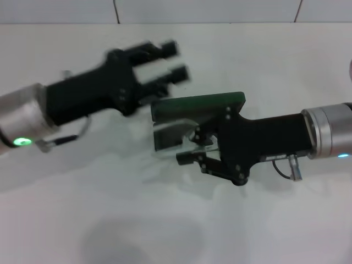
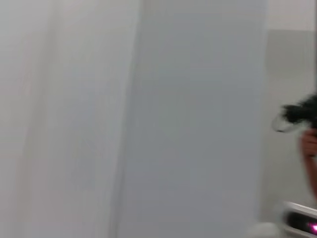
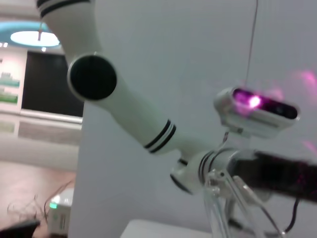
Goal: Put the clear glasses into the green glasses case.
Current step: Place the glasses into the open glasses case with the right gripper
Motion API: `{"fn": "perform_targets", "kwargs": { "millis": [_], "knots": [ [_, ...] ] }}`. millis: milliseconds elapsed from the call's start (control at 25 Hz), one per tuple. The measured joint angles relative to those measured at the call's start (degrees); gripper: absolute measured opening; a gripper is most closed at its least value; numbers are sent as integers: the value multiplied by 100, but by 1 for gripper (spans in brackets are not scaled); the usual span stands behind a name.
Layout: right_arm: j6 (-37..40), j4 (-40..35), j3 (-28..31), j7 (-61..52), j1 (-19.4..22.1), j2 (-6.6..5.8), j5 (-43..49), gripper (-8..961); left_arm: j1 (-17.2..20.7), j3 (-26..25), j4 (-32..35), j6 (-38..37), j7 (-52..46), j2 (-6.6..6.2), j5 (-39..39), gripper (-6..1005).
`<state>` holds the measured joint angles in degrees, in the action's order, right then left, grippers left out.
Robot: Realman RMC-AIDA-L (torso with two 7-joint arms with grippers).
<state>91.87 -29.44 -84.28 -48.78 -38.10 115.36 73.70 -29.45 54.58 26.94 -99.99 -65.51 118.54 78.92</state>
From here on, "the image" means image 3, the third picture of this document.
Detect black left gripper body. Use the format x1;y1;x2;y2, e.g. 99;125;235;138
232;150;317;204

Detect clear white glasses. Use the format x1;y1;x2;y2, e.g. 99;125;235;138
203;170;285;238

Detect white box device, green light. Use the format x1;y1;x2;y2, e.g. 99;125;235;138
48;188;75;235

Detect black floor power strip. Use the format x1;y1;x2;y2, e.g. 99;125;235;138
0;220;40;238

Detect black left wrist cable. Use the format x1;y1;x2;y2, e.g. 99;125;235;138
282;198;302;235

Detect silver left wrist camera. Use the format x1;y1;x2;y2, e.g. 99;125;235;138
213;86;302;138

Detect large black wall screen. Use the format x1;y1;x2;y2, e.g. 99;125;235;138
21;51;84;117

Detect green wall poster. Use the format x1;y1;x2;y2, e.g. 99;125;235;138
0;57;20;105

